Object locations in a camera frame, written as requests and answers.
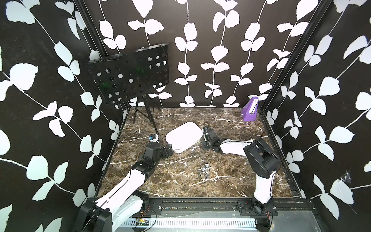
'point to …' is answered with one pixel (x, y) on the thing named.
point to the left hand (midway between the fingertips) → (166, 144)
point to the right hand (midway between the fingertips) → (203, 139)
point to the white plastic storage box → (184, 136)
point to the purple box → (249, 110)
